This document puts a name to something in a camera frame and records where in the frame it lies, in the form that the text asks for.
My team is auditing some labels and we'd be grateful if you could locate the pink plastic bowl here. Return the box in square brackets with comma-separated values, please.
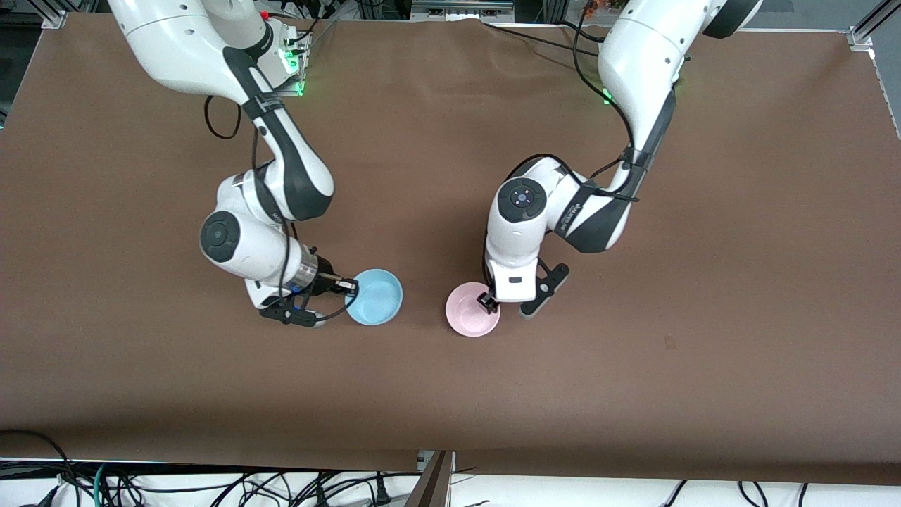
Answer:
[446, 282, 502, 339]

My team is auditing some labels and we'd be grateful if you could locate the light blue plastic bowl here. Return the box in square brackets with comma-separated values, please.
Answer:
[344, 268, 405, 327]

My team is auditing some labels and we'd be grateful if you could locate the brown table cover sheet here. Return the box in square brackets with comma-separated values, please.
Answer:
[0, 13, 901, 487]

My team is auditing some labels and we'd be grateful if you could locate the aluminium frame profile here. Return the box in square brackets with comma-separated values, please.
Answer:
[405, 451, 456, 507]

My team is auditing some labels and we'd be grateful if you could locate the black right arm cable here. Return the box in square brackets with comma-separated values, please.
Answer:
[203, 94, 353, 326]

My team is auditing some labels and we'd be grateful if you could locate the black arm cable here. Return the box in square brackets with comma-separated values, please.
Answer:
[203, 94, 353, 326]
[481, 0, 643, 284]

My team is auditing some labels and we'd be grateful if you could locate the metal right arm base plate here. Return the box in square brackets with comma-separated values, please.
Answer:
[270, 20, 306, 98]

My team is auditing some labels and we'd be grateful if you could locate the thin black base cable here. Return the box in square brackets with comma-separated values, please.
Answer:
[289, 17, 340, 44]

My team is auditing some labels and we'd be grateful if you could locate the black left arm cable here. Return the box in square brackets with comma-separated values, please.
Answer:
[481, 0, 643, 284]

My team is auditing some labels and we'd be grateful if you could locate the long black tabletop cable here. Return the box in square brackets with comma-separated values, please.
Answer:
[481, 21, 603, 57]

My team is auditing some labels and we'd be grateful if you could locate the grey metal frame bar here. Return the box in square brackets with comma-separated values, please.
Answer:
[410, 0, 516, 23]

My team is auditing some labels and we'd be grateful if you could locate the thick black looped cable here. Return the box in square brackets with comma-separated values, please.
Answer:
[0, 429, 74, 494]

